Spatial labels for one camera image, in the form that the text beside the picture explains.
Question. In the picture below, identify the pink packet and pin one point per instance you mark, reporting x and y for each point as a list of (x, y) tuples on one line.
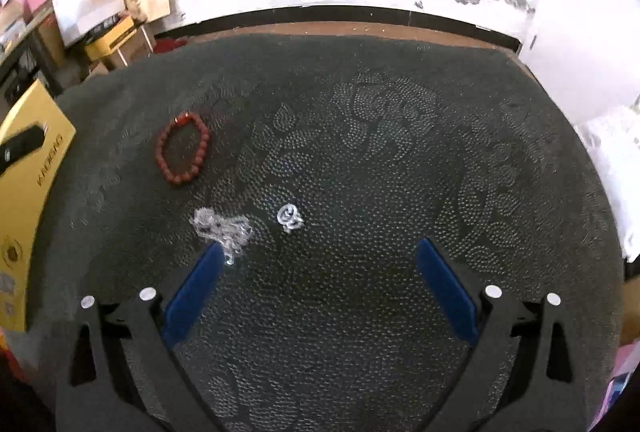
[(620, 387)]

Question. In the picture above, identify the yellow jewelry box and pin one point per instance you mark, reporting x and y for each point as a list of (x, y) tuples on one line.
[(30, 212)]

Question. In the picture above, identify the white cloth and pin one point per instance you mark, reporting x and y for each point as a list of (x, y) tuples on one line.
[(615, 161)]

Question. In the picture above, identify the brown cardboard box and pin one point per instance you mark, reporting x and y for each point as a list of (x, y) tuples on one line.
[(47, 42)]

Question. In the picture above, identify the dark patterned table mat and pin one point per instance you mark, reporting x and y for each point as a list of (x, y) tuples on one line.
[(350, 151)]

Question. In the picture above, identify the red cloth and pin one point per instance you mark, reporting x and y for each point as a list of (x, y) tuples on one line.
[(170, 45)]

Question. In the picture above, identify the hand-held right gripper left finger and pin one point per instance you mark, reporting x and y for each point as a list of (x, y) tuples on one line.
[(192, 297)]

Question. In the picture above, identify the flat yellow box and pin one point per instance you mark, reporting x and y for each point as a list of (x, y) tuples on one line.
[(111, 39)]

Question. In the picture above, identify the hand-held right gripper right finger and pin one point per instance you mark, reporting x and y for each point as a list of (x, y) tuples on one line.
[(447, 292)]

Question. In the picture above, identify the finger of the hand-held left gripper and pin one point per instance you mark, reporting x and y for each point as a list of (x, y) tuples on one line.
[(22, 142)]

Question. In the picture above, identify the white cardboard box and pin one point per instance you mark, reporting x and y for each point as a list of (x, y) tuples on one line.
[(85, 6)]

